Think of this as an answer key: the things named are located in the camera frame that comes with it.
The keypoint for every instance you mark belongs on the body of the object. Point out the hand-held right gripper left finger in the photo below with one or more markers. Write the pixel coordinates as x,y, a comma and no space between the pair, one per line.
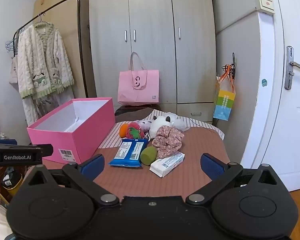
92,166

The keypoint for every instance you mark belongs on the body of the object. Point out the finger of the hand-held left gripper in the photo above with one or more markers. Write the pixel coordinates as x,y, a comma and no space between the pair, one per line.
40,149
7,142

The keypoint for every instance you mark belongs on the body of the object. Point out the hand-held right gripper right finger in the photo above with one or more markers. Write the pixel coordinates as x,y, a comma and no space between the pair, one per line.
211,166

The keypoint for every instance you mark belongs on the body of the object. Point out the pink cardboard box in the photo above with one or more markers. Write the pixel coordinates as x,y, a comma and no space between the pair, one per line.
65,142

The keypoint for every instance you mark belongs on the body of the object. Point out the blue wet wipes pack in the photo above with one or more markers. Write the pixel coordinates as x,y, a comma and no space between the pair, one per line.
127,152

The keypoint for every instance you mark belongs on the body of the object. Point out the white tissue pack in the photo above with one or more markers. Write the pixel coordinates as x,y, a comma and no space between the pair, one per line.
165,166

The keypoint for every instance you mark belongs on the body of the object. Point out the orange teardrop makeup sponge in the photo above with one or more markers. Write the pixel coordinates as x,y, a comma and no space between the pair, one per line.
123,130

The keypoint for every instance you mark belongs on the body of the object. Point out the floral fabric scrunchie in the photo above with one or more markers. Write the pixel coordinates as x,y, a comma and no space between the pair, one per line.
167,142

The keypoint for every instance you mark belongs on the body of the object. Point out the red strawberry plush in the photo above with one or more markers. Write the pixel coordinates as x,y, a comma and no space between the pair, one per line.
135,132

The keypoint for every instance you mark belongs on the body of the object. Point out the green egg makeup sponge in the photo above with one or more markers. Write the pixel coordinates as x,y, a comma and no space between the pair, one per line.
148,156

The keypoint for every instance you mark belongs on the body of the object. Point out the white plush toy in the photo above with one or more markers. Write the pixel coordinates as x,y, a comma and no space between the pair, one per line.
160,125

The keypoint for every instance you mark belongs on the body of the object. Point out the purple plush toy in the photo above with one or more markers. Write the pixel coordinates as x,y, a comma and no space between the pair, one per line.
145,125

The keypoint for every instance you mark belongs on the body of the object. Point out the yellow bin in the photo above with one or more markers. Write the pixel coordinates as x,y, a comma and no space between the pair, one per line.
15,190

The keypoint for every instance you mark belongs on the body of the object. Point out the colourful paper gift bag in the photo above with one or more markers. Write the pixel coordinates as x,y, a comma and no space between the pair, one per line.
223,105

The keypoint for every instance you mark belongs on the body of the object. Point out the small white tote bag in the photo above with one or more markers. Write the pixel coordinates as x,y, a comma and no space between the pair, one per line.
13,70

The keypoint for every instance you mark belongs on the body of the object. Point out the pink tote bag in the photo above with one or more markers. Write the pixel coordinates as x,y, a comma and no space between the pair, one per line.
140,90

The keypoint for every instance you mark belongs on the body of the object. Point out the white door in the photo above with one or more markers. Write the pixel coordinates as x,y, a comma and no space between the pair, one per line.
277,105

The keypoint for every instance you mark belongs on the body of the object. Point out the teal round sticker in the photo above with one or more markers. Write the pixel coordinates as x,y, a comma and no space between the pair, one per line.
264,82

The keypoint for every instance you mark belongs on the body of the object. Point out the black metal clothes rack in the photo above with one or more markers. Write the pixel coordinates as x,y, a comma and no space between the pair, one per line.
81,42

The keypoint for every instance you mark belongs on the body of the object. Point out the light wooden cabinet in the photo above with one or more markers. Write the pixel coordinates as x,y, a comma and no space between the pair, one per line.
65,10

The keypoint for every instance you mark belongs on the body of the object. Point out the grey wooden wardrobe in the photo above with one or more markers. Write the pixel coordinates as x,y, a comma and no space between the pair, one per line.
152,17

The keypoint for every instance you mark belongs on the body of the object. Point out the black wall hook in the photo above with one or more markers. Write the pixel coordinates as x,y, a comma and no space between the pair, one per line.
233,60

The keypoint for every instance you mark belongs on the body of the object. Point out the beige wall switch box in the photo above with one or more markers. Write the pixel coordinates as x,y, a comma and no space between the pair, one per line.
263,3

